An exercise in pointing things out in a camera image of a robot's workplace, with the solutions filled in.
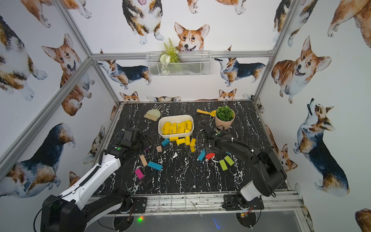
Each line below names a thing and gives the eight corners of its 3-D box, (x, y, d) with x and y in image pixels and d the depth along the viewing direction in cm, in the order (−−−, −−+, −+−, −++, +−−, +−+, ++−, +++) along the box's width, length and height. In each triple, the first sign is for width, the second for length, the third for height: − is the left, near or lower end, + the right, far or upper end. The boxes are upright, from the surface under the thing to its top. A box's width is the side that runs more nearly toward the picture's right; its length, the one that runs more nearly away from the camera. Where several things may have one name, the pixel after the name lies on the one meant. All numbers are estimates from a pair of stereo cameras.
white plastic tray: (157, 138, 101) (156, 134, 97) (161, 119, 112) (160, 114, 107) (193, 138, 101) (193, 134, 97) (193, 119, 112) (193, 114, 107)
